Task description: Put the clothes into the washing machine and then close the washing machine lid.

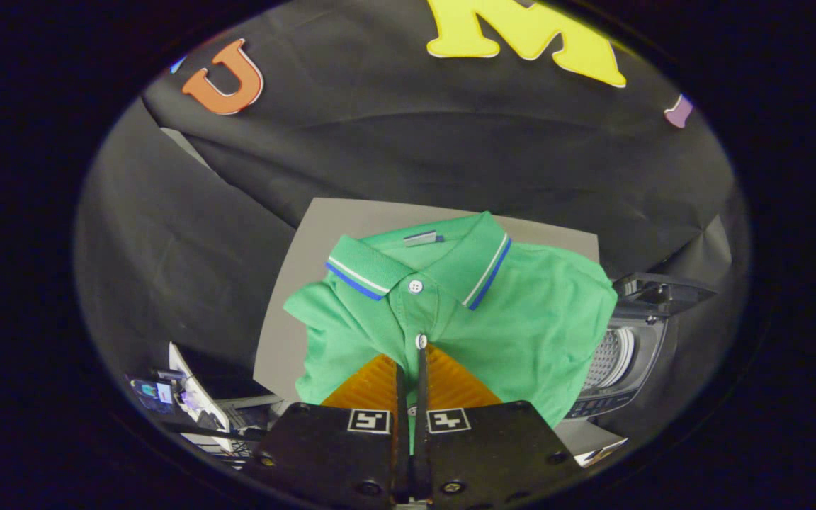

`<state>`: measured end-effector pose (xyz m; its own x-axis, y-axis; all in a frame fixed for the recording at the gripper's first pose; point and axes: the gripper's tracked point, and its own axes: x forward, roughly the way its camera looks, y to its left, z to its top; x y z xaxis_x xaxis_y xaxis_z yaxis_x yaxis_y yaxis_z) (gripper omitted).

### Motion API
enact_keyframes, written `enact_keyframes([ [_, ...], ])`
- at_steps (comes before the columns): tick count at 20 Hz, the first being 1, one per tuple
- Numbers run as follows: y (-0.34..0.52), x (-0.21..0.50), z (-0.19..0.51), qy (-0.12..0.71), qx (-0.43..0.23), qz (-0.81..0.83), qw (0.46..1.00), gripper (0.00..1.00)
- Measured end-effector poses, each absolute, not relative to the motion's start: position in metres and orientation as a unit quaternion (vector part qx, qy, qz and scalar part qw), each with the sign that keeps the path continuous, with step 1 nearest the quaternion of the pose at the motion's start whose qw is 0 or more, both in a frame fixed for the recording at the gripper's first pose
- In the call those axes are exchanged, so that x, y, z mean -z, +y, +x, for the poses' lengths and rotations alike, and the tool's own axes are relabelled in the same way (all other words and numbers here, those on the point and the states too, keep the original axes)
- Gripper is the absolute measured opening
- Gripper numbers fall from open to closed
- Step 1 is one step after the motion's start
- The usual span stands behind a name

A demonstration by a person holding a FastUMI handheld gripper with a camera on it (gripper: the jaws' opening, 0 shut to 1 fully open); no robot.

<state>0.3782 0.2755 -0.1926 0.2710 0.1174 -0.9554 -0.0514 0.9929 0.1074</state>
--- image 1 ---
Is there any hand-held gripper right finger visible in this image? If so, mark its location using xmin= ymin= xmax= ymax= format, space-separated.
xmin=414 ymin=344 xmax=586 ymax=510

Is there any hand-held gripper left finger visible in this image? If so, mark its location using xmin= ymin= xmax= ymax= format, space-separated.
xmin=242 ymin=353 xmax=412 ymax=510

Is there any green polo shirt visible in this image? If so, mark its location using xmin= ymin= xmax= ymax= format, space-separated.
xmin=284 ymin=211 xmax=619 ymax=454

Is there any grey washing machine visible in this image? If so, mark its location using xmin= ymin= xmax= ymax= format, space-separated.
xmin=564 ymin=273 xmax=717 ymax=420

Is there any dark washing machine lid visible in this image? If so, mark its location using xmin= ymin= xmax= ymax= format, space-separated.
xmin=613 ymin=273 xmax=717 ymax=321

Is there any white stand with devices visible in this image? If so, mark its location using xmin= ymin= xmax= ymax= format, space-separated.
xmin=127 ymin=342 xmax=288 ymax=461

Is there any grey cabinet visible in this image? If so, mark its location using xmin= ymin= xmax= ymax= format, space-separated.
xmin=252 ymin=197 xmax=628 ymax=461

